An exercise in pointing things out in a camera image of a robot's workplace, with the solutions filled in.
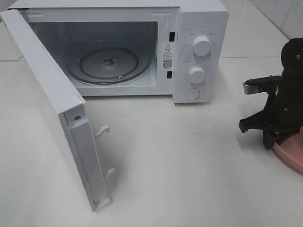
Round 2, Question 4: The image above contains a round white door button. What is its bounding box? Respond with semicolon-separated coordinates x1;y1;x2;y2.
186;88;200;100

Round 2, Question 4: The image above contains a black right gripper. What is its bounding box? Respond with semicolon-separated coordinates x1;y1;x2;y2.
238;38;303;149

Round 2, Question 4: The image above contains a pink round plate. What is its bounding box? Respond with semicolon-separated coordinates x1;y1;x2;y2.
270;127;303;174

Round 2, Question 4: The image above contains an upper white power knob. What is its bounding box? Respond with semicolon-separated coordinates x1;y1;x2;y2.
192;34;212;56

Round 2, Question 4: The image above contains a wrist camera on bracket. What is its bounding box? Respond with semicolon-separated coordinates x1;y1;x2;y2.
242;75;281;95

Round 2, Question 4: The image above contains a white microwave oven body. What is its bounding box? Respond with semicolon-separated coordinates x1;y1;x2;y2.
6;0;229;103

